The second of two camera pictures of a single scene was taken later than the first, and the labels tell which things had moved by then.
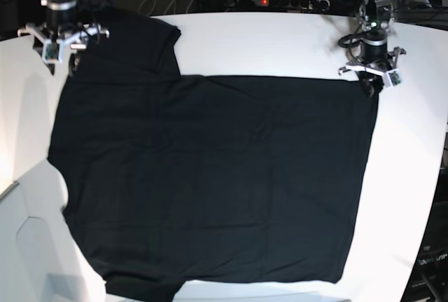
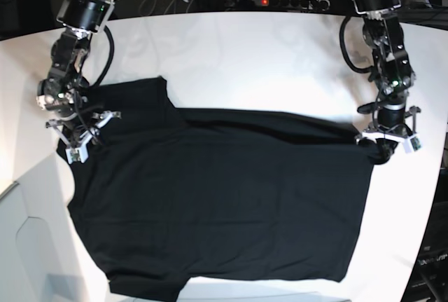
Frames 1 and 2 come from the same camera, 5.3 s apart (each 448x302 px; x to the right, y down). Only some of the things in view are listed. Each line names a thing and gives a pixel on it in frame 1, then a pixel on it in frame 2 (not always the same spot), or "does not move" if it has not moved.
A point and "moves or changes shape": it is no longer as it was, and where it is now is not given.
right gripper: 369,83 to 392,125
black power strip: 292,1 does not move
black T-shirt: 187,179 moves or changes shape
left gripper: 75,34 to 78,129
